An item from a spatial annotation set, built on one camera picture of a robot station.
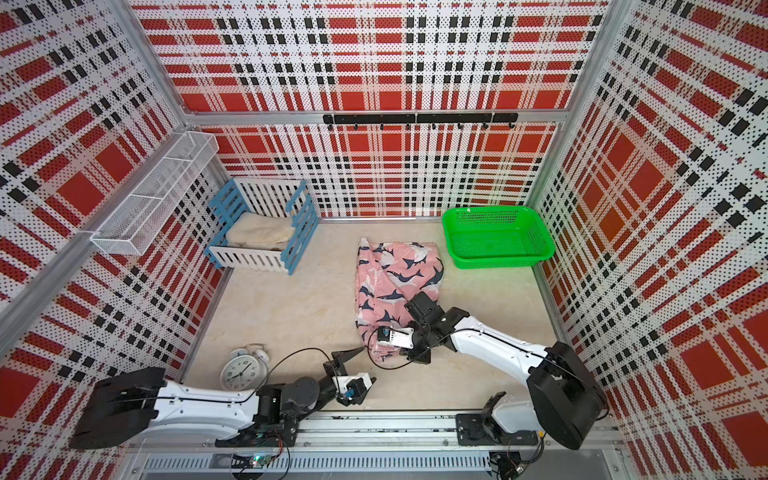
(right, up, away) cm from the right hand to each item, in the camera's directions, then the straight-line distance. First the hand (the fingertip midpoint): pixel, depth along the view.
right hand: (411, 344), depth 82 cm
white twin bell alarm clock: (-45, -6, -2) cm, 46 cm away
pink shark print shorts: (-7, +18, +21) cm, 29 cm away
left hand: (-11, -1, -6) cm, 13 cm away
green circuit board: (-38, -23, -13) cm, 46 cm away
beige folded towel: (-55, +33, +26) cm, 70 cm away
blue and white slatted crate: (-54, +47, +32) cm, 79 cm away
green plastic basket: (+30, +31, +32) cm, 54 cm away
